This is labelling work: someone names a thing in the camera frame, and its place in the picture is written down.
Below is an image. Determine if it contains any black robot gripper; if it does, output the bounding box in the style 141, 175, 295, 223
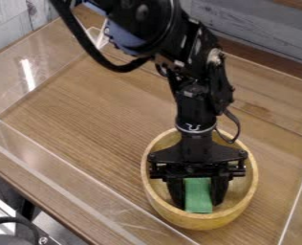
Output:
146, 129, 249, 208

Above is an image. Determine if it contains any green rectangular block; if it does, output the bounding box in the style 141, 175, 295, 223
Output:
185, 178, 213, 213

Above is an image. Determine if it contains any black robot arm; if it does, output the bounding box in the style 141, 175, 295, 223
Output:
83, 0, 249, 209

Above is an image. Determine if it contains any brown wooden bowl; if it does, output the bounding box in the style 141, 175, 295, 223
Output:
141, 128, 259, 231

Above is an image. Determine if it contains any black metal frame bracket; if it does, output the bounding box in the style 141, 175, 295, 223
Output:
15, 210, 63, 245

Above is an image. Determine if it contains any black cable loop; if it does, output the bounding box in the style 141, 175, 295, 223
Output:
0, 216, 42, 245

